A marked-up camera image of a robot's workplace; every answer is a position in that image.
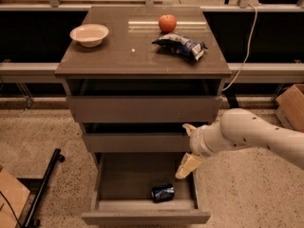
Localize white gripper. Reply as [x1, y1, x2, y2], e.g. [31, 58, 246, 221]
[175, 123, 212, 180]

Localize blue pepsi can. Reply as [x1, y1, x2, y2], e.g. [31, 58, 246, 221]
[151, 183, 175, 202]

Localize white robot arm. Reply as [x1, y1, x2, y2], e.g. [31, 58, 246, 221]
[175, 108, 304, 180]

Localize grey bottom drawer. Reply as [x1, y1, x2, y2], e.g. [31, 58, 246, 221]
[82, 152, 211, 225]

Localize grey drawer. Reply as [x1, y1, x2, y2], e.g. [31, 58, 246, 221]
[66, 79, 221, 124]
[83, 123, 190, 153]
[82, 152, 211, 225]

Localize grey drawer cabinet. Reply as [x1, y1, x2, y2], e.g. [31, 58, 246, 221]
[53, 5, 232, 163]

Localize grey middle drawer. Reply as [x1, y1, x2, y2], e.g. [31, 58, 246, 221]
[83, 123, 190, 153]

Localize grey top drawer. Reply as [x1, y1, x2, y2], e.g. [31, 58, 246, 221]
[66, 79, 221, 124]

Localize blue white chip bag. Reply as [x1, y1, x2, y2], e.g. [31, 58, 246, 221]
[153, 32, 208, 62]

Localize cardboard box right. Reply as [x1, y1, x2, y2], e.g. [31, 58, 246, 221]
[275, 84, 304, 132]

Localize cardboard box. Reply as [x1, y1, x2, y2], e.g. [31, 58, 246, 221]
[275, 84, 304, 132]
[0, 166, 29, 228]

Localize red apple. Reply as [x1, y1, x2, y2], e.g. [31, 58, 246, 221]
[159, 14, 177, 33]

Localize white bowl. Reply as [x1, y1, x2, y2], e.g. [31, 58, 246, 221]
[69, 24, 108, 48]

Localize black metal bar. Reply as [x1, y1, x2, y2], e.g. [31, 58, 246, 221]
[22, 148, 65, 228]

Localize cardboard box left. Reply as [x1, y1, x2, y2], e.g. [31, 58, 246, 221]
[0, 166, 29, 228]

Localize white cable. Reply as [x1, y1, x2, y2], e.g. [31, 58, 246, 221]
[221, 4, 258, 92]

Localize black cable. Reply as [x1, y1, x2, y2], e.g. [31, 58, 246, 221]
[0, 190, 20, 228]

